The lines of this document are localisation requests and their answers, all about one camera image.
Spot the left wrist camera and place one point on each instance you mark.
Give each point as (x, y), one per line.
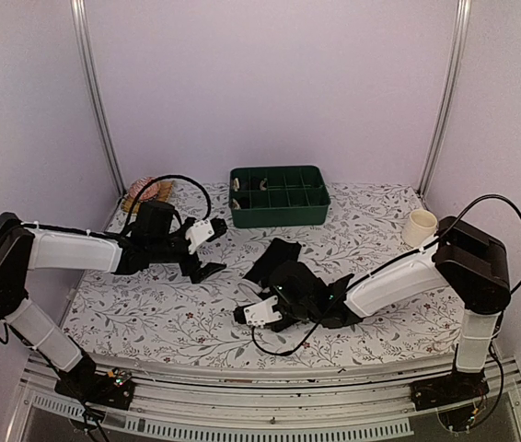
(204, 231)

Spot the pink patterned ball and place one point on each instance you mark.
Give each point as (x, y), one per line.
(144, 189)

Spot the black white-banded underwear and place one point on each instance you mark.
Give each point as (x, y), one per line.
(279, 264)

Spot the cream cup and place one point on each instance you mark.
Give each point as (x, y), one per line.
(420, 225)

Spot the front aluminium rail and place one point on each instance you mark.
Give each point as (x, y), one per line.
(341, 403)

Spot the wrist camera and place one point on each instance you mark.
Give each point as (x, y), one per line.
(259, 314)
(204, 231)

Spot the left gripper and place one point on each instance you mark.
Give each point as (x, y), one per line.
(190, 268)

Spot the right aluminium frame post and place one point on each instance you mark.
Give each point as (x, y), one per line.
(456, 53)

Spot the green divided storage box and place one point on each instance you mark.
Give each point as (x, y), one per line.
(297, 196)

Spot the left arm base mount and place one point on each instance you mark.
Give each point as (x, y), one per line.
(94, 388)

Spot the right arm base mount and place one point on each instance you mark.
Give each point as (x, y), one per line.
(448, 389)

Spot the aluminium frame post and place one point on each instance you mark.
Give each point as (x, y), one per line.
(456, 53)
(87, 60)

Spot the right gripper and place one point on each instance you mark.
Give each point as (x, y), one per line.
(277, 329)

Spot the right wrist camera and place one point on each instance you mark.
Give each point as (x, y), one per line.
(259, 314)

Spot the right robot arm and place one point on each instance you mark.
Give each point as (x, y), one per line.
(460, 257)

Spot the left aluminium frame post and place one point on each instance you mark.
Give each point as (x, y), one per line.
(87, 60)

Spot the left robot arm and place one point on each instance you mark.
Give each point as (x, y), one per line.
(157, 235)

